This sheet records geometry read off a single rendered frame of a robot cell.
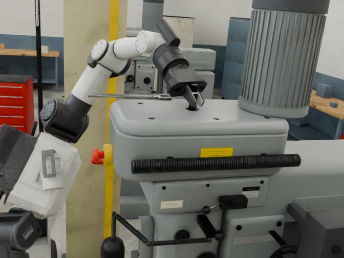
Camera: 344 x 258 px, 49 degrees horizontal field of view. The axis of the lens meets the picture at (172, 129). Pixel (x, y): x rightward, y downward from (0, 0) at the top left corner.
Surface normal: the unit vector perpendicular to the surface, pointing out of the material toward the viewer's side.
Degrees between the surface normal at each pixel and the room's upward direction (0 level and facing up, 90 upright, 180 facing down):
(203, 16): 90
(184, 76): 31
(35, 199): 58
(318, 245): 90
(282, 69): 90
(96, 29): 90
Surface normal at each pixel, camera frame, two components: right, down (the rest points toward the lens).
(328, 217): 0.07, -0.95
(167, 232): -0.40, 0.25
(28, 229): 0.92, -0.12
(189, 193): 0.27, 0.32
